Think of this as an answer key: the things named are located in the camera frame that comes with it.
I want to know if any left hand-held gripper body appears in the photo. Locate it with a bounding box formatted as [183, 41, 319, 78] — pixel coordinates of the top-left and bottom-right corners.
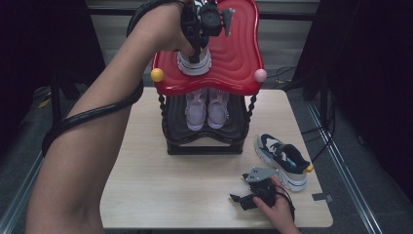
[179, 0, 237, 50]

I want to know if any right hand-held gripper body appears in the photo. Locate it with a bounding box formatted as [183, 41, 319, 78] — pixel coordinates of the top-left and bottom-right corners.
[242, 166, 280, 209]

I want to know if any red and black shoe rack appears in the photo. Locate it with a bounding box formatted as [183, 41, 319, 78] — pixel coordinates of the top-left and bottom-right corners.
[150, 0, 268, 156]

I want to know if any lilac sneaker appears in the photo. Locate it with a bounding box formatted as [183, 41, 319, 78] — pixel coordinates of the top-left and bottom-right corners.
[184, 89, 208, 132]
[206, 88, 231, 131]

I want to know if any person's right hand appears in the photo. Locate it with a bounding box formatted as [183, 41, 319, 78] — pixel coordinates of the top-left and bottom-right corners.
[252, 177, 297, 230]

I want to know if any person's left hand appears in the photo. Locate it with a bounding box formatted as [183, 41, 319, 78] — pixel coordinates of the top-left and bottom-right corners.
[130, 2, 197, 58]

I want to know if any grey tape piece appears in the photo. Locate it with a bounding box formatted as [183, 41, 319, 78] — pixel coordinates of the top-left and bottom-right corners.
[311, 192, 334, 203]

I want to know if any dark metal stand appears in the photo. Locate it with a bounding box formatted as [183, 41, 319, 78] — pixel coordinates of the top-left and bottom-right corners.
[48, 72, 64, 133]

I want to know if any yellow tape strip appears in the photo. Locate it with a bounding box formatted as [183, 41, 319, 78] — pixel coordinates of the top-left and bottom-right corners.
[37, 97, 53, 110]

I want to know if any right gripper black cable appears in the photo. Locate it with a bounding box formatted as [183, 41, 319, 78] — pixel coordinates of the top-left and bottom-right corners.
[276, 184, 296, 222]

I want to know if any metal floor rail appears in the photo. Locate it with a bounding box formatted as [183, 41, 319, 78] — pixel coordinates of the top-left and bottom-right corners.
[0, 100, 76, 234]
[306, 100, 384, 234]

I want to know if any black floor cable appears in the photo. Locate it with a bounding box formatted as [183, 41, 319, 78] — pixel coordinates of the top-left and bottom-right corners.
[267, 65, 297, 86]
[300, 94, 337, 164]

